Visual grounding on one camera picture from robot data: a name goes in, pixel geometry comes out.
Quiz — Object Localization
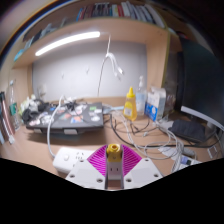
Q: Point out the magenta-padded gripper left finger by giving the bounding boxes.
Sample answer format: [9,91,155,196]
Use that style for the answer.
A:
[65,144,110,191]

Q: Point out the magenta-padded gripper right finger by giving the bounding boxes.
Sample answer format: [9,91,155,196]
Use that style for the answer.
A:
[121,144,164,191]

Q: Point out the yellow and white charger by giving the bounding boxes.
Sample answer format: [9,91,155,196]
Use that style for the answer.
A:
[105,143,125,181]

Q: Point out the dark laptop with stickers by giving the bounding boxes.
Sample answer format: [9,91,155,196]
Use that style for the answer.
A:
[25,101,105,132]

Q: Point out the yellow squeeze bottle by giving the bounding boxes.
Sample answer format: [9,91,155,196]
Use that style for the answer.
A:
[122,86,138,122]

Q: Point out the white power strip with switches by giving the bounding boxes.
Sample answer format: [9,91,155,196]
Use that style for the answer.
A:
[171,154,203,173]

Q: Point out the blue and white box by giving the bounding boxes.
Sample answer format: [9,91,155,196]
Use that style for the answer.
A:
[145,86,167,122]

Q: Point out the clear pump bottle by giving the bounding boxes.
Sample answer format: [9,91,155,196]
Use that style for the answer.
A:
[135,75,148,117]

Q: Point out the dark grey cloth pouch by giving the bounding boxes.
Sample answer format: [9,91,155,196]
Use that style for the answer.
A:
[167,118,208,144]

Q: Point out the clear bottle with green label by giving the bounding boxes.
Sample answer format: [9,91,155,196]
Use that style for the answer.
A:
[8,79,22,132]

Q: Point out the dark monitor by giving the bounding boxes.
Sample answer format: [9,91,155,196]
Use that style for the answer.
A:
[175,35,224,132]

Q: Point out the white light strip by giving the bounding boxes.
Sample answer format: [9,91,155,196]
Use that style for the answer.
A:
[34,30,102,57]

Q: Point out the row of books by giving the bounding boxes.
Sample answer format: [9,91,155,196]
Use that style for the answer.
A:
[75,1,166,30]

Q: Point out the black cable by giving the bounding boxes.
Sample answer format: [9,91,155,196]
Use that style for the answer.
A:
[109,112,218,150]

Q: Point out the white cable bundle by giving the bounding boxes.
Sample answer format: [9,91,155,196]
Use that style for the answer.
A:
[112,109,188,168]

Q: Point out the white power strip cable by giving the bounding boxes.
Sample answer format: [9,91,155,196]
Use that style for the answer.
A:
[45,94,66,158]

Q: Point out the hanging white cable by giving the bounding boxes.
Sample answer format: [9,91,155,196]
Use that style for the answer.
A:
[96,34,125,98]

